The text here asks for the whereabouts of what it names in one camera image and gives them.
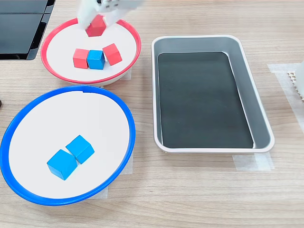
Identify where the long clear tape strip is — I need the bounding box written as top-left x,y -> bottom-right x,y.
275,71 -> 304,133

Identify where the red-rimmed white plate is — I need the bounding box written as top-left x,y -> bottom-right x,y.
40,15 -> 142,86

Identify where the blue-rimmed white plate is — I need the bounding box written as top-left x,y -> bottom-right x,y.
0,85 -> 136,207

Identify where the blue cube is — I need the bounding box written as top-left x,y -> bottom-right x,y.
46,149 -> 78,181
86,49 -> 105,70
65,134 -> 95,165

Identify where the black glossy flat device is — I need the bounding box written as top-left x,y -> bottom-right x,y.
0,0 -> 57,61

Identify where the red cube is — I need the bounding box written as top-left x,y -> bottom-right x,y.
85,14 -> 106,38
72,48 -> 90,69
102,43 -> 123,67

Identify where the steel tray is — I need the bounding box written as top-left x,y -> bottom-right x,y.
151,35 -> 276,153

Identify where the black mat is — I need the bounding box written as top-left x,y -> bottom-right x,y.
158,51 -> 254,149

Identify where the pale perforated plate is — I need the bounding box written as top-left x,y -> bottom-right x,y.
286,71 -> 304,103

